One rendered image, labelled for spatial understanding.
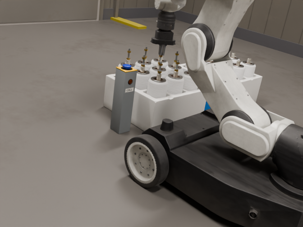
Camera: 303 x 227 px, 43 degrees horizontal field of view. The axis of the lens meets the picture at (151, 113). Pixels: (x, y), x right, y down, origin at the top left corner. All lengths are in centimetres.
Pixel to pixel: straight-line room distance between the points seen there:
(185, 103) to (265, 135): 73
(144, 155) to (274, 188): 47
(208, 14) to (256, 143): 49
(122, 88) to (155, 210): 62
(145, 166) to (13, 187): 48
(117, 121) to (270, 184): 79
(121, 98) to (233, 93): 57
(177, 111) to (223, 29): 65
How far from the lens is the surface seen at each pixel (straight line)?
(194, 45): 141
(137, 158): 148
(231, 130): 137
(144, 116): 186
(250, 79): 239
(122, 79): 174
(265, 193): 131
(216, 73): 143
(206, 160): 140
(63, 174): 152
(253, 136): 133
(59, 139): 176
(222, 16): 140
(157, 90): 183
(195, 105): 203
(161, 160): 138
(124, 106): 179
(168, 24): 192
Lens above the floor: 85
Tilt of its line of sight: 24 degrees down
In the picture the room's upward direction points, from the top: 8 degrees clockwise
